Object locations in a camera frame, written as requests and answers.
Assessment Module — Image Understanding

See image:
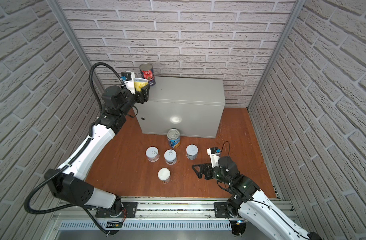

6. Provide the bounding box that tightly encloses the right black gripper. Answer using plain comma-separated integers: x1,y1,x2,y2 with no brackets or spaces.
193,162,232,187

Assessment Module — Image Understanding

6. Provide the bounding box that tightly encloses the yellow labelled can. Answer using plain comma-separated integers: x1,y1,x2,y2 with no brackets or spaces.
134,78,148,92

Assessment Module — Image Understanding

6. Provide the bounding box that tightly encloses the red tomato can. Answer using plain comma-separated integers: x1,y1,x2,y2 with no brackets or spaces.
139,63,156,86

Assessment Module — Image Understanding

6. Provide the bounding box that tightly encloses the white flat-lid can front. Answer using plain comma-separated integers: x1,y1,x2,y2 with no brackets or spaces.
158,168,171,184

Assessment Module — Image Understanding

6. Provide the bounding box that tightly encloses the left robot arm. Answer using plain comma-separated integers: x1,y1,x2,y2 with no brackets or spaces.
45,85,150,217

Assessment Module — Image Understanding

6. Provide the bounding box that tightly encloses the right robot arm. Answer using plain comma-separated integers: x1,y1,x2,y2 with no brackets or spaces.
192,157,322,240

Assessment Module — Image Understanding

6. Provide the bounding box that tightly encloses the white can right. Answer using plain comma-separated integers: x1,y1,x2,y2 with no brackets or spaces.
186,145,199,160

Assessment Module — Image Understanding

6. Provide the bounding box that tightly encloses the white can centre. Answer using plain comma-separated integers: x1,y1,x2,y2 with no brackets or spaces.
164,149,177,165

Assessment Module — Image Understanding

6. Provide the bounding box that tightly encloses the blue soup can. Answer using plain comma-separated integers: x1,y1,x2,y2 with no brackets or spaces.
167,129,180,149

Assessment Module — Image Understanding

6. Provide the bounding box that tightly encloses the grey metal cabinet box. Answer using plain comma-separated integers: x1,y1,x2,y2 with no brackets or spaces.
136,76,226,139

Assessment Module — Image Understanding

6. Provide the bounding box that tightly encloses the white can far left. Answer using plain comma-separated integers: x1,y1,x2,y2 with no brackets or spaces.
145,147,159,163

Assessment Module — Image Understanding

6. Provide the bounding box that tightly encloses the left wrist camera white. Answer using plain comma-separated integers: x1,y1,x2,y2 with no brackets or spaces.
121,71,136,95

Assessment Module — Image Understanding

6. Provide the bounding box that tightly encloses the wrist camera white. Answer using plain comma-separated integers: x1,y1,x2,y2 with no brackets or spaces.
121,71,136,95
207,147,221,168

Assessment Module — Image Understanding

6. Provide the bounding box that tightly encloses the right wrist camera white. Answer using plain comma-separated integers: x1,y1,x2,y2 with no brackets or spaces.
207,147,221,168

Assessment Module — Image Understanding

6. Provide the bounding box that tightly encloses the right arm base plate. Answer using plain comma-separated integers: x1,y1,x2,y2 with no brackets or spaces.
213,201,255,219

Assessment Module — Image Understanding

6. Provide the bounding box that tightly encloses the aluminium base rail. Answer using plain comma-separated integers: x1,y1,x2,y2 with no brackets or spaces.
50,198,300,232

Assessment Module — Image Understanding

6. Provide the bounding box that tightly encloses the black corrugated cable hose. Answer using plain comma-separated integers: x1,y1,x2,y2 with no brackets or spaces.
23,62,123,236

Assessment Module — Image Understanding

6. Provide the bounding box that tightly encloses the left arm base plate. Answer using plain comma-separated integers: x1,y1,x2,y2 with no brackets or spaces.
95,202,138,218

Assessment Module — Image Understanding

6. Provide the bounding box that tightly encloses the left aluminium corner post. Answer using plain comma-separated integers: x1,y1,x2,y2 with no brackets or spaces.
47,0,106,112

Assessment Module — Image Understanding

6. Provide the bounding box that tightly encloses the aluminium corner post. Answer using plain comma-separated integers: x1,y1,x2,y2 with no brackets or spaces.
247,0,306,111
47,0,106,112

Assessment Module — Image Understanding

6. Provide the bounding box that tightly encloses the right aluminium corner post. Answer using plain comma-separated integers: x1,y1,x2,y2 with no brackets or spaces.
247,0,306,111

